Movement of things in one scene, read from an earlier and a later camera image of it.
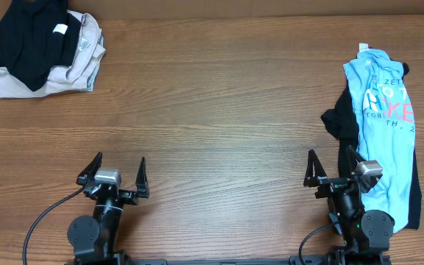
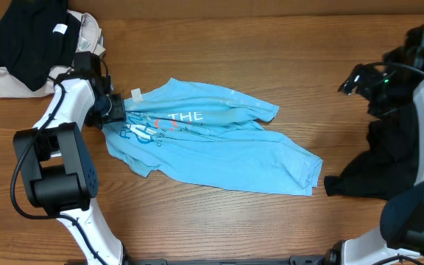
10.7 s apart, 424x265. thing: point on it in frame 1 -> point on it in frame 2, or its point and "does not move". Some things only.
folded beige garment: (73, 77) does not move
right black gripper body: (333, 186) -> (377, 93)
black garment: (344, 121) -> (391, 166)
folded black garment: (33, 37) does not move
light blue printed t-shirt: (384, 122) -> (214, 130)
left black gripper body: (112, 192) -> (115, 109)
